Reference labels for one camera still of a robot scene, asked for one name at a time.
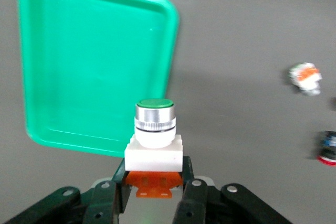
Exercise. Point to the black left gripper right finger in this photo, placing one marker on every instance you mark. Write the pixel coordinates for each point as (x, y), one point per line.
(194, 200)

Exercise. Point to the red push button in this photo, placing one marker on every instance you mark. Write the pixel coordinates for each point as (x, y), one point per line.
(328, 148)

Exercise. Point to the green plastic tray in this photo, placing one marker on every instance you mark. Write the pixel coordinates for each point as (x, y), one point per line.
(92, 64)

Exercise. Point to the green push button white body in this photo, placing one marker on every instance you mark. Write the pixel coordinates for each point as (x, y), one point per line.
(155, 153)
(304, 79)

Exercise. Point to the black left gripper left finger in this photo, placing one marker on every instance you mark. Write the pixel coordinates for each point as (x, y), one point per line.
(99, 203)

